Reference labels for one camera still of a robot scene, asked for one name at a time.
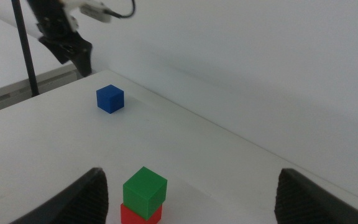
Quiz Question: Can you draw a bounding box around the braided black left arm cable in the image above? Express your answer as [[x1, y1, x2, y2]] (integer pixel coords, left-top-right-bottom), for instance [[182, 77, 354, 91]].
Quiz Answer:
[[103, 0, 136, 19]]

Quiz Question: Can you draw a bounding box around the red cube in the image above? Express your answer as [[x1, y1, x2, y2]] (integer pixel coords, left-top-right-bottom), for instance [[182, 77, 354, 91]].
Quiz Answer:
[[120, 202, 163, 224]]

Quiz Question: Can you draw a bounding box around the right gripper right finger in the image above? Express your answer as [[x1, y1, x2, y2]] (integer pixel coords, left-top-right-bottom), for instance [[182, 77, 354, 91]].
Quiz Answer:
[[273, 168, 358, 224]]

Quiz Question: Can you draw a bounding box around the blue cube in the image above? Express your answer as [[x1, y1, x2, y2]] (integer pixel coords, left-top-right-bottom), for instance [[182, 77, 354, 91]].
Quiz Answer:
[[96, 84, 126, 114]]

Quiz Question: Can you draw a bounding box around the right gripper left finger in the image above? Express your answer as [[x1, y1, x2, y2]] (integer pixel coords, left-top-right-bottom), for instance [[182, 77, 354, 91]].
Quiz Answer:
[[9, 167, 109, 224]]

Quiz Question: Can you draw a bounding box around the black stand pole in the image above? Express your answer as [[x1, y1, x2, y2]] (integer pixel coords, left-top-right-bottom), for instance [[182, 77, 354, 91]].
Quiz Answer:
[[11, 0, 40, 98]]

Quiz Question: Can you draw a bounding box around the green cube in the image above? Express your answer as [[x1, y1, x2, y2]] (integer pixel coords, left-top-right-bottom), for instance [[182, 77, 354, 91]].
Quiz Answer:
[[122, 166, 168, 222]]

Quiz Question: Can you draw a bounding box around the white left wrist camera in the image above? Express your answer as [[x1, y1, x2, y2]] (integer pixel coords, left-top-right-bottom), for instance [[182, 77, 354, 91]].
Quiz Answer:
[[61, 0, 113, 32]]

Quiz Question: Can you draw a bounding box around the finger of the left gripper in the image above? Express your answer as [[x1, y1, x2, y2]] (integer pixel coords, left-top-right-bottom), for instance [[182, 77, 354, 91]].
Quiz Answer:
[[73, 49, 93, 78]]

